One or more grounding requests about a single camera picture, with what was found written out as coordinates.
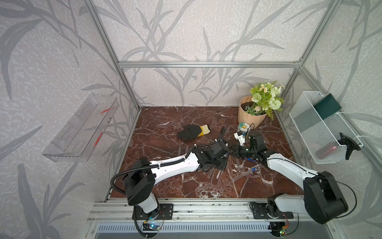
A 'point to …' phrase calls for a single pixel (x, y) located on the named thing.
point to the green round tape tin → (243, 127)
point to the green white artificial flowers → (265, 99)
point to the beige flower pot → (243, 117)
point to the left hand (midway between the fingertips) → (226, 164)
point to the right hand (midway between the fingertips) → (224, 150)
